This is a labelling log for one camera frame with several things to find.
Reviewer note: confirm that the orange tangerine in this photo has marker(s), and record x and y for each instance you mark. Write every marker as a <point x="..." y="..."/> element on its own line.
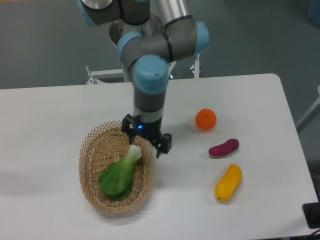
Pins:
<point x="206" y="119"/>

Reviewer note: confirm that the green bok choy vegetable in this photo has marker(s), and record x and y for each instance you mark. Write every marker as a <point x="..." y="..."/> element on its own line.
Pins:
<point x="116" y="181"/>

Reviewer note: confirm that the purple sweet potato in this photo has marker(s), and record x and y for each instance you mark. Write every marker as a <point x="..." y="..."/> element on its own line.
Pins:
<point x="225" y="148"/>

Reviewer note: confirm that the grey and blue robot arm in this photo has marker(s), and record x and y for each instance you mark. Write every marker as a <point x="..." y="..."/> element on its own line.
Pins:
<point x="145" y="56"/>

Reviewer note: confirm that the white table leg right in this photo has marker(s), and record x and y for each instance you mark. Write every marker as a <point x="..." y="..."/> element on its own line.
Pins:
<point x="309" y="114"/>

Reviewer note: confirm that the yellow mango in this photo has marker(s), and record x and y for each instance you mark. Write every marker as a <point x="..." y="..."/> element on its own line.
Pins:
<point x="229" y="183"/>

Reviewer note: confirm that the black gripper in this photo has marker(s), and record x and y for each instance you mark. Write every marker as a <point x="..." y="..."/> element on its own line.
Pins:
<point x="151" y="131"/>

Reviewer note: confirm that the woven wicker basket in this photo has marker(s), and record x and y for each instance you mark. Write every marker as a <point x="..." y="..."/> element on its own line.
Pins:
<point x="104" y="145"/>

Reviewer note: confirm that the black device at table edge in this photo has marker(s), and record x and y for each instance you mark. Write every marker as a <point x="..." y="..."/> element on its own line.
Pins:
<point x="312" y="214"/>

